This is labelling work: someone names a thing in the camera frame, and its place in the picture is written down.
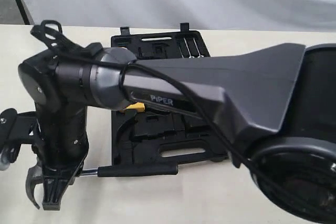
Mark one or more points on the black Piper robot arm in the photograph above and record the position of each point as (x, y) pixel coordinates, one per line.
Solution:
(273, 109)

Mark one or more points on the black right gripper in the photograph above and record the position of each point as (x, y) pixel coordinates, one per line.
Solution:
(65, 147)

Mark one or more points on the orange handled pliers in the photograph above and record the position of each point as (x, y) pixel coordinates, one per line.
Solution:
(139, 107)

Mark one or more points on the black plastic tool case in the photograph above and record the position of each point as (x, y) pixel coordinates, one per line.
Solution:
(156, 136)

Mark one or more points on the claw hammer black grip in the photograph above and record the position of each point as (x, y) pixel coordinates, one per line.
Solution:
(34, 176)

